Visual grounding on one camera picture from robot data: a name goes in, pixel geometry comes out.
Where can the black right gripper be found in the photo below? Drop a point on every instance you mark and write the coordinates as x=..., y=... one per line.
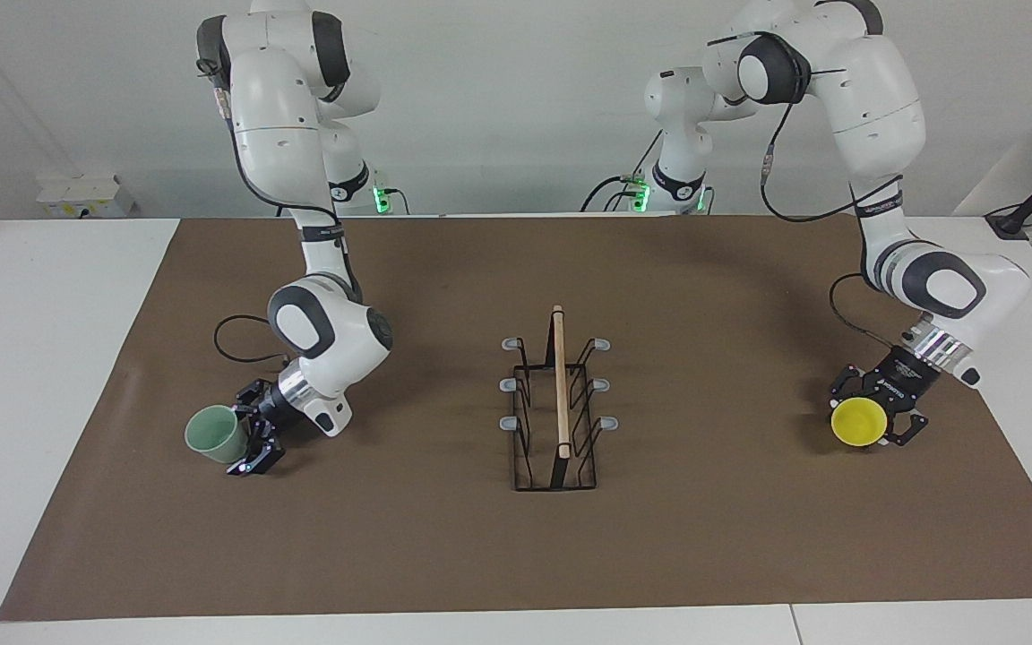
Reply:
x=270, y=408

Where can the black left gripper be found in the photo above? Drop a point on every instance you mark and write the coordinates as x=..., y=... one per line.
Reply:
x=903, y=381

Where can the yellow cup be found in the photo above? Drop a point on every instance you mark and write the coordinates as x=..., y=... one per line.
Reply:
x=856, y=423

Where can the light green cup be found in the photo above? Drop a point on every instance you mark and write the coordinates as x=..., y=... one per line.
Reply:
x=216, y=434

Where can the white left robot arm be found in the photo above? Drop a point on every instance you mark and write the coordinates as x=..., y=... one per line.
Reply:
x=874, y=98

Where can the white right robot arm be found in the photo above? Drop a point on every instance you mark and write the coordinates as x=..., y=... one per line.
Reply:
x=274, y=116

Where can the brown table mat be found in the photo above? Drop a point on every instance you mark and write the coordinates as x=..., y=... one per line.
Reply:
x=346, y=537

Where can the white power strip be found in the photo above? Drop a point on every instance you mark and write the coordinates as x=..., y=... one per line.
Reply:
x=77, y=193

